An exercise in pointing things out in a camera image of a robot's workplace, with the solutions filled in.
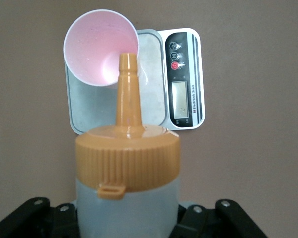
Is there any pink plastic cup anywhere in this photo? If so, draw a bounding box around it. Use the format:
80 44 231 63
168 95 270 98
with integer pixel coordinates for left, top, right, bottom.
63 9 140 89

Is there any brown table cover sheet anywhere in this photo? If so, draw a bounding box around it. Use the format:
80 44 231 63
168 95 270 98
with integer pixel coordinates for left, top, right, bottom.
0 0 298 238

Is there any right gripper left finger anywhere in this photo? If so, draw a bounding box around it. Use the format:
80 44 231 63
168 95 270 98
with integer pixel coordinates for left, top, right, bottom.
0 196 79 238

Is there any squeeze bottle with orange cap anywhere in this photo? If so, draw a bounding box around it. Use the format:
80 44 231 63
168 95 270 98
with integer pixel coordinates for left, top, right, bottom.
74 53 181 238

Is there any silver digital kitchen scale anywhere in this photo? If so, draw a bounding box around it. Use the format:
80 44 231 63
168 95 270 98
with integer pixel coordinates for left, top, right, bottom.
64 27 206 136

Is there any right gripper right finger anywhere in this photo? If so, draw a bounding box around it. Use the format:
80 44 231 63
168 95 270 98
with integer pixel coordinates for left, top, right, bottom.
172 198 269 238

